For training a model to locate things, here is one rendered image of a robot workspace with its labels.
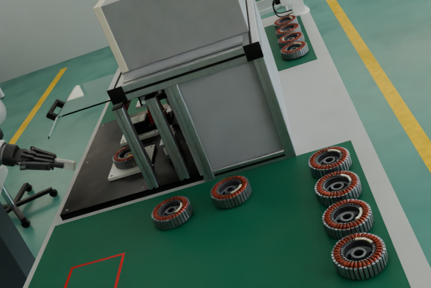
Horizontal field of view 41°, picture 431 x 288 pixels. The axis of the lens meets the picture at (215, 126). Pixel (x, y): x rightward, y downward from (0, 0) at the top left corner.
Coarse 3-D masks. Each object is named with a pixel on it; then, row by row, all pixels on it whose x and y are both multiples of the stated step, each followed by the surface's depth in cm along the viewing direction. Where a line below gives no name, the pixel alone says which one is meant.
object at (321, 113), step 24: (264, 24) 288; (312, 24) 264; (288, 72) 225; (312, 72) 217; (336, 72) 210; (288, 96) 206; (312, 96) 199; (336, 96) 193; (312, 120) 184; (336, 120) 179; (312, 144) 171; (360, 144) 162; (168, 192) 175; (384, 192) 140; (384, 216) 132; (48, 240) 175; (408, 240) 123; (408, 264) 117
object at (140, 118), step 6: (144, 114) 190; (132, 120) 189; (138, 120) 187; (144, 120) 186; (168, 120) 185; (138, 126) 186; (144, 126) 186; (150, 126) 186; (138, 132) 187; (144, 132) 187
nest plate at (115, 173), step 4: (148, 148) 200; (152, 148) 198; (148, 152) 197; (152, 152) 196; (148, 156) 194; (152, 156) 193; (152, 160) 192; (112, 168) 196; (116, 168) 194; (128, 168) 191; (132, 168) 190; (136, 168) 189; (112, 172) 193; (116, 172) 192; (120, 172) 191; (124, 172) 190; (128, 172) 189; (132, 172) 189; (136, 172) 189; (108, 176) 191; (112, 176) 190; (116, 176) 190; (120, 176) 189; (124, 176) 189; (108, 180) 190
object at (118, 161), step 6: (120, 150) 197; (126, 150) 197; (114, 156) 194; (120, 156) 195; (126, 156) 194; (132, 156) 190; (114, 162) 192; (120, 162) 190; (126, 162) 189; (132, 162) 190; (120, 168) 191; (126, 168) 190
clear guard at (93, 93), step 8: (96, 80) 190; (104, 80) 187; (80, 88) 189; (88, 88) 186; (96, 88) 183; (104, 88) 180; (72, 96) 184; (80, 96) 181; (88, 96) 179; (96, 96) 176; (104, 96) 173; (64, 104) 180; (72, 104) 177; (80, 104) 175; (88, 104) 172; (96, 104) 170; (64, 112) 173; (72, 112) 171; (56, 120) 172
